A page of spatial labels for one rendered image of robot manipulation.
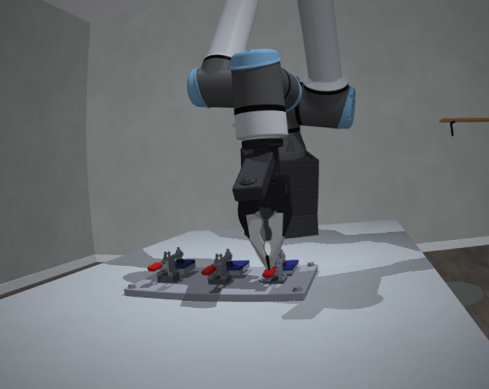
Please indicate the grey toggle clamp with red handle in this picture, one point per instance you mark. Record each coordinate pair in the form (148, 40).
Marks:
(269, 275)
(169, 273)
(213, 270)

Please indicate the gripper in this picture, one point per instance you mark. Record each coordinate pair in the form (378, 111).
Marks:
(276, 199)

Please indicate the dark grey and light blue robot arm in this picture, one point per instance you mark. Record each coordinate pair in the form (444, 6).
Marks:
(266, 98)

